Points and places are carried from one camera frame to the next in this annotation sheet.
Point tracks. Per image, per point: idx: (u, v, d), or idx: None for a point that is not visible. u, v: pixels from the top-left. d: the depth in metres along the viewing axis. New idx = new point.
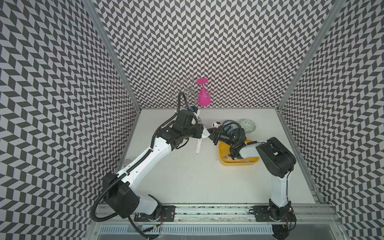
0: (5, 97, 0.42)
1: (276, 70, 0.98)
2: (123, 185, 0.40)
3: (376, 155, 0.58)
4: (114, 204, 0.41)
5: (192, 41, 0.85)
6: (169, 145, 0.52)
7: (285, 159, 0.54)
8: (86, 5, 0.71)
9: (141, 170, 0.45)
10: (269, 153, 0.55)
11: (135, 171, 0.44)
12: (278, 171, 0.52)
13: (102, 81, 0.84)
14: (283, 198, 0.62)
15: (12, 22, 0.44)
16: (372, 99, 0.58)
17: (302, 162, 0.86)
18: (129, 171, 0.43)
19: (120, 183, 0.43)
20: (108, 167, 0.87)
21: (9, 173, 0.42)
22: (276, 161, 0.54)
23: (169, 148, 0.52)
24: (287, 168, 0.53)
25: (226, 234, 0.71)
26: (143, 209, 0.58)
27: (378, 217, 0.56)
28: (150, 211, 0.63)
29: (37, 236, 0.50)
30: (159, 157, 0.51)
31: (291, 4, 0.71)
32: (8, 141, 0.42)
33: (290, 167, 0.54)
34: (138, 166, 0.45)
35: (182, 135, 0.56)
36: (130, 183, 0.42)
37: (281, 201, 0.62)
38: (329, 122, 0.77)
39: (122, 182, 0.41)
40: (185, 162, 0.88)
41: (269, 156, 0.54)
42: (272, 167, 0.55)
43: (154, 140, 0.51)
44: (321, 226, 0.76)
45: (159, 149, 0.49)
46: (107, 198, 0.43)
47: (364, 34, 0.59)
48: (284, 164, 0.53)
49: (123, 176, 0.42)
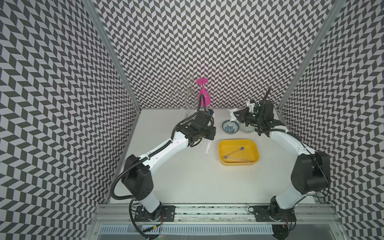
0: (5, 97, 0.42)
1: (276, 70, 0.98)
2: (143, 168, 0.44)
3: (376, 155, 0.58)
4: (132, 186, 0.46)
5: (192, 41, 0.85)
6: (187, 140, 0.55)
7: (321, 181, 0.46)
8: (86, 5, 0.71)
9: (160, 156, 0.48)
10: (310, 169, 0.45)
11: (155, 157, 0.47)
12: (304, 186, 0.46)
13: (102, 81, 0.84)
14: (288, 203, 0.59)
15: (13, 22, 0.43)
16: (372, 99, 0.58)
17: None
18: (150, 156, 0.47)
19: (140, 166, 0.46)
20: (108, 168, 0.87)
21: (9, 173, 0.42)
22: (310, 179, 0.46)
23: (186, 143, 0.56)
24: (318, 187, 0.46)
25: (226, 234, 0.71)
26: (149, 202, 0.60)
27: (378, 217, 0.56)
28: (152, 209, 0.63)
29: (37, 236, 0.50)
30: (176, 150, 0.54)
31: (291, 4, 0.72)
32: (8, 141, 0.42)
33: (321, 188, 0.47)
34: (158, 153, 0.48)
35: (199, 132, 0.60)
36: (150, 167, 0.45)
37: (285, 204, 0.61)
38: (329, 122, 0.77)
39: (142, 164, 0.45)
40: (189, 160, 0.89)
41: (307, 172, 0.45)
42: (299, 183, 0.48)
43: (174, 133, 0.55)
44: (321, 226, 0.77)
45: (178, 141, 0.53)
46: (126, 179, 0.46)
47: (364, 34, 0.59)
48: (316, 185, 0.46)
49: (144, 159, 0.46)
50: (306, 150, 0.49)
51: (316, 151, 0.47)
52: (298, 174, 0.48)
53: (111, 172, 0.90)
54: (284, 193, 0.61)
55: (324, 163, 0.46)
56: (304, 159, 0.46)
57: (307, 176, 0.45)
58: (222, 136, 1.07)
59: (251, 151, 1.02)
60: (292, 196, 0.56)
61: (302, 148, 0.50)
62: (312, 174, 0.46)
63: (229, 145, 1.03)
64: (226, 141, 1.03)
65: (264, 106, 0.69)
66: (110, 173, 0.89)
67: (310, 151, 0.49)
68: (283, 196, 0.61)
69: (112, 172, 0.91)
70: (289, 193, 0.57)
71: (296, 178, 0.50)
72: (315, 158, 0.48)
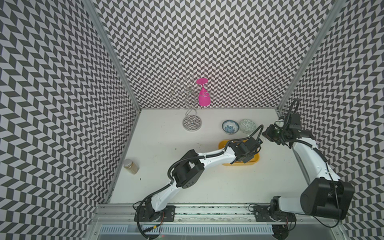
0: (5, 97, 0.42)
1: (276, 70, 0.98)
2: (199, 164, 0.52)
3: (376, 155, 0.58)
4: (182, 173, 0.55)
5: (192, 41, 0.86)
6: (234, 157, 0.62)
7: (331, 210, 0.42)
8: (86, 5, 0.71)
9: (213, 161, 0.56)
10: (325, 198, 0.41)
11: (209, 159, 0.56)
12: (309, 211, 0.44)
13: (102, 81, 0.84)
14: (289, 208, 0.58)
15: (13, 22, 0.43)
16: (372, 99, 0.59)
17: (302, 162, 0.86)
18: (207, 157, 0.56)
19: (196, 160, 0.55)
20: (108, 168, 0.87)
21: (9, 173, 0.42)
22: (319, 205, 0.41)
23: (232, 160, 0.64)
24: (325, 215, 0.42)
25: (226, 234, 0.71)
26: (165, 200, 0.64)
27: (378, 217, 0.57)
28: (159, 207, 0.64)
29: (37, 236, 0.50)
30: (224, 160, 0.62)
31: (291, 5, 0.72)
32: (8, 141, 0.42)
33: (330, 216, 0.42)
34: (212, 156, 0.57)
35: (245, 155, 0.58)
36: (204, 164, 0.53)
37: (285, 207, 0.61)
38: (329, 122, 0.77)
39: (198, 160, 0.54)
40: None
41: (320, 199, 0.41)
42: (307, 205, 0.45)
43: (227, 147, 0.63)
44: (321, 226, 0.76)
45: (228, 154, 0.61)
46: (180, 167, 0.56)
47: (364, 34, 0.59)
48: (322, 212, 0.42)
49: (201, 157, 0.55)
50: (328, 175, 0.44)
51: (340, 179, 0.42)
52: (308, 195, 0.45)
53: (111, 172, 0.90)
54: (288, 198, 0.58)
55: (345, 195, 0.40)
56: (322, 183, 0.41)
57: (319, 203, 0.41)
58: (222, 136, 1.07)
59: None
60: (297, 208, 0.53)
61: (323, 172, 0.44)
62: (325, 201, 0.41)
63: None
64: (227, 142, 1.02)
65: (289, 116, 0.66)
66: (110, 173, 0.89)
67: (333, 178, 0.43)
68: (286, 200, 0.61)
69: (112, 172, 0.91)
70: (295, 204, 0.54)
71: (305, 198, 0.46)
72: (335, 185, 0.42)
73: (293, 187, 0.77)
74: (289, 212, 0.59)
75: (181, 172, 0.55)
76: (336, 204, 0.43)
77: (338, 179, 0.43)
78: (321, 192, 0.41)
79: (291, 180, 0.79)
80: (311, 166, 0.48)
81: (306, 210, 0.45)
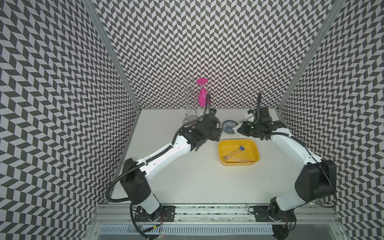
0: (5, 97, 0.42)
1: (276, 70, 0.98)
2: (140, 174, 0.42)
3: (376, 155, 0.58)
4: (127, 190, 0.45)
5: (192, 41, 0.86)
6: (190, 146, 0.53)
7: (325, 189, 0.45)
8: (86, 5, 0.71)
9: (158, 164, 0.46)
10: (317, 180, 0.43)
11: (153, 163, 0.45)
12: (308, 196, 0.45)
13: (102, 81, 0.84)
14: (288, 205, 0.59)
15: (13, 22, 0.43)
16: (372, 99, 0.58)
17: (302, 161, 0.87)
18: (148, 162, 0.45)
19: (138, 171, 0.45)
20: (108, 168, 0.87)
21: (9, 173, 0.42)
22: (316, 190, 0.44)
23: (188, 149, 0.53)
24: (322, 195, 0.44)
25: (226, 234, 0.71)
26: (148, 204, 0.59)
27: (378, 217, 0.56)
28: (152, 210, 0.63)
29: (37, 236, 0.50)
30: (177, 155, 0.51)
31: (291, 5, 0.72)
32: (8, 141, 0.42)
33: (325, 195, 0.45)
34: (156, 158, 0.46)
35: (205, 137, 0.57)
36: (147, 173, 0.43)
37: (286, 206, 0.60)
38: (329, 122, 0.77)
39: (139, 169, 0.43)
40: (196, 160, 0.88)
41: (314, 183, 0.43)
42: (304, 192, 0.46)
43: (176, 137, 0.53)
44: (321, 226, 0.77)
45: (178, 147, 0.50)
46: (124, 181, 0.46)
47: (364, 34, 0.59)
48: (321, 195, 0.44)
49: (141, 165, 0.44)
50: (312, 157, 0.47)
51: (323, 160, 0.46)
52: (303, 183, 0.46)
53: (111, 173, 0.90)
54: (285, 195, 0.60)
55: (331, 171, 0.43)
56: (311, 169, 0.43)
57: (314, 187, 0.43)
58: (222, 136, 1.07)
59: (251, 151, 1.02)
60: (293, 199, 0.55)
61: (307, 156, 0.47)
62: (318, 183, 0.43)
63: (229, 144, 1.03)
64: (226, 142, 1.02)
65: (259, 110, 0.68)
66: (110, 173, 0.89)
67: (317, 159, 0.46)
68: (284, 198, 0.61)
69: (112, 172, 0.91)
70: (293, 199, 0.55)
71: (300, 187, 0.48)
72: (321, 165, 0.46)
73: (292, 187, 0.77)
74: (290, 209, 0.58)
75: (126, 188, 0.46)
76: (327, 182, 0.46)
77: (321, 159, 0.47)
78: (314, 175, 0.43)
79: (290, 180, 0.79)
80: (294, 154, 0.51)
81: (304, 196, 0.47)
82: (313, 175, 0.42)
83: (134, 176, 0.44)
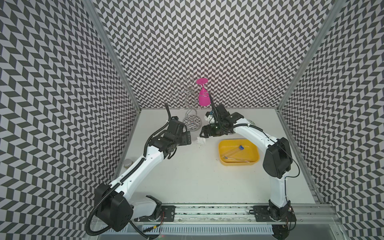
0: (5, 97, 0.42)
1: (276, 70, 0.98)
2: (116, 196, 0.40)
3: (376, 155, 0.58)
4: (107, 217, 0.42)
5: (192, 41, 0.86)
6: (162, 152, 0.53)
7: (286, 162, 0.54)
8: (86, 5, 0.71)
9: (134, 179, 0.44)
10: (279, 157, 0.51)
11: (128, 180, 0.44)
12: (276, 171, 0.52)
13: (102, 81, 0.84)
14: (282, 197, 0.61)
15: (13, 22, 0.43)
16: (372, 99, 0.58)
17: (302, 162, 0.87)
18: (123, 181, 0.43)
19: (113, 194, 0.42)
20: (108, 168, 0.87)
21: (9, 173, 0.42)
22: (280, 166, 0.52)
23: (161, 156, 0.53)
24: (285, 168, 0.53)
25: (226, 234, 0.71)
26: (141, 211, 0.57)
27: (377, 217, 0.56)
28: (150, 210, 0.63)
29: (37, 236, 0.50)
30: (152, 165, 0.51)
31: (291, 4, 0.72)
32: (8, 141, 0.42)
33: (287, 167, 0.54)
34: (131, 174, 0.45)
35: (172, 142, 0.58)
36: (124, 193, 0.41)
37: (280, 201, 0.62)
38: (329, 122, 0.77)
39: (115, 192, 0.41)
40: (196, 160, 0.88)
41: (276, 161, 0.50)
42: (272, 169, 0.53)
43: (147, 148, 0.52)
44: (321, 225, 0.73)
45: (151, 157, 0.50)
46: (99, 211, 0.42)
47: (364, 34, 0.59)
48: (284, 168, 0.53)
49: (116, 186, 0.42)
50: (270, 139, 0.54)
51: (278, 138, 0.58)
52: (268, 162, 0.53)
53: (111, 173, 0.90)
54: (273, 190, 0.63)
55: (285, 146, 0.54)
56: (272, 150, 0.50)
57: (277, 164, 0.51)
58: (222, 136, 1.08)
59: (251, 151, 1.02)
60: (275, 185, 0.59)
61: (266, 139, 0.54)
62: (280, 159, 0.51)
63: (228, 145, 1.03)
64: (226, 142, 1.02)
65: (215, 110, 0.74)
66: (110, 173, 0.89)
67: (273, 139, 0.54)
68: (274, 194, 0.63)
69: (112, 172, 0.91)
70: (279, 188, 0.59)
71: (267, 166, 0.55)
72: (278, 144, 0.54)
73: (293, 189, 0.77)
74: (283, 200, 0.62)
75: (105, 216, 0.42)
76: (285, 155, 0.55)
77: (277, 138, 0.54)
78: (275, 155, 0.50)
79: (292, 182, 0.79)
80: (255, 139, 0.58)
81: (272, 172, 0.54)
82: (274, 154, 0.50)
83: (111, 200, 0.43)
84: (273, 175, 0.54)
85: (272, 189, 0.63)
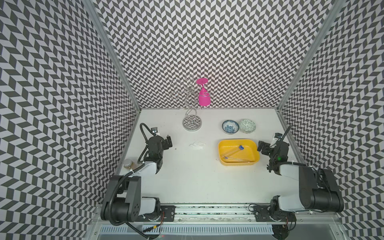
0: (5, 96, 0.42)
1: (276, 70, 0.98)
2: (132, 178, 0.46)
3: (376, 155, 0.58)
4: (121, 205, 0.43)
5: (192, 41, 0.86)
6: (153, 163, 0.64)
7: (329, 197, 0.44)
8: (86, 5, 0.71)
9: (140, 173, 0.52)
10: (317, 186, 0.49)
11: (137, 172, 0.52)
12: (311, 200, 0.43)
13: (102, 81, 0.84)
14: (291, 208, 0.57)
15: (13, 22, 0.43)
16: (372, 99, 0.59)
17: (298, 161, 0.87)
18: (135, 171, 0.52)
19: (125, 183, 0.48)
20: (108, 168, 0.87)
21: (9, 173, 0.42)
22: (317, 196, 0.44)
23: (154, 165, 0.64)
24: (324, 201, 0.43)
25: (227, 234, 0.71)
26: (145, 208, 0.58)
27: (378, 217, 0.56)
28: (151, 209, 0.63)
29: (37, 236, 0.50)
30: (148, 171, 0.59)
31: (291, 4, 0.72)
32: (8, 141, 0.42)
33: (329, 204, 0.43)
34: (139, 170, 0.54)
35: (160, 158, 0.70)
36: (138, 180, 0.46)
37: (286, 206, 0.60)
38: (329, 122, 0.77)
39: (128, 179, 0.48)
40: (195, 160, 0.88)
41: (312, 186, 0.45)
42: (306, 199, 0.46)
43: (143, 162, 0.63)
44: (321, 225, 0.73)
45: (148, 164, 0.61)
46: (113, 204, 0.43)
47: (364, 34, 0.59)
48: (321, 198, 0.43)
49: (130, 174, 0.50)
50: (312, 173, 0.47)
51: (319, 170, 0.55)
52: (304, 188, 0.47)
53: (111, 172, 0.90)
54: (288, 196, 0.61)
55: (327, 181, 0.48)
56: (307, 169, 0.48)
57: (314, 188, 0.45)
58: (222, 136, 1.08)
59: (251, 151, 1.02)
60: (296, 201, 0.54)
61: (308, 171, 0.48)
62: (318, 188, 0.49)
63: (229, 145, 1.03)
64: (226, 142, 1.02)
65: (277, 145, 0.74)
66: (110, 173, 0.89)
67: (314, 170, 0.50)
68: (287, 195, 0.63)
69: (112, 172, 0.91)
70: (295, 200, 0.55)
71: (303, 193, 0.47)
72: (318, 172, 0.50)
73: (283, 184, 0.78)
74: (290, 210, 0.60)
75: (122, 211, 0.42)
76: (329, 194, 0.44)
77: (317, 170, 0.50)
78: (309, 174, 0.47)
79: (284, 177, 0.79)
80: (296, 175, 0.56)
81: (306, 201, 0.46)
82: (308, 172, 0.48)
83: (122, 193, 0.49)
84: (306, 206, 0.45)
85: (289, 198, 0.59)
